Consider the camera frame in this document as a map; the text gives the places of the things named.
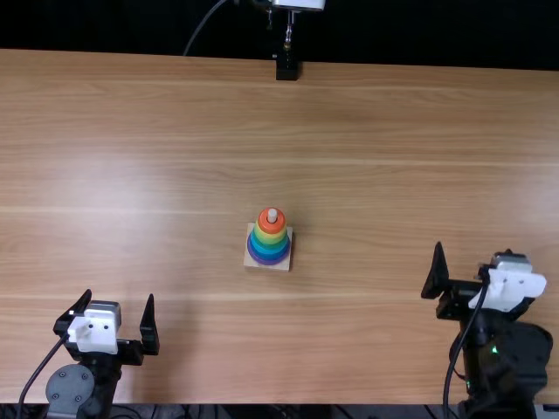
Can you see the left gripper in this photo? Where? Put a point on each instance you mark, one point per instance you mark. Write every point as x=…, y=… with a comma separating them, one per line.
x=129, y=353

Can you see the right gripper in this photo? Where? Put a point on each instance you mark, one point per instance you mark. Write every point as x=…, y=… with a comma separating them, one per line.
x=456, y=299

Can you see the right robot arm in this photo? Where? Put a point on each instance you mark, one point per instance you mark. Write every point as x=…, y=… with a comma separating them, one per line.
x=515, y=349

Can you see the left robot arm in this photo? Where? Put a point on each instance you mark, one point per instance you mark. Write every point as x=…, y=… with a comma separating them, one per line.
x=70, y=388

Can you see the black clamp stand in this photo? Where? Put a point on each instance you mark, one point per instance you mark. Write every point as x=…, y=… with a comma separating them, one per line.
x=288, y=72

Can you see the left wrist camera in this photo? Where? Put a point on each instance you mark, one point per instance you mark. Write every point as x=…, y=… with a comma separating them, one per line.
x=98, y=331

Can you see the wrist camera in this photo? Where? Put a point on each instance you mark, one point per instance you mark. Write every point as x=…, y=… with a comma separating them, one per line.
x=98, y=331
x=511, y=288

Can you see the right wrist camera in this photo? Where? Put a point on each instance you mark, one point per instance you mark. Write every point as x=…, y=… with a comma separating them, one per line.
x=511, y=288

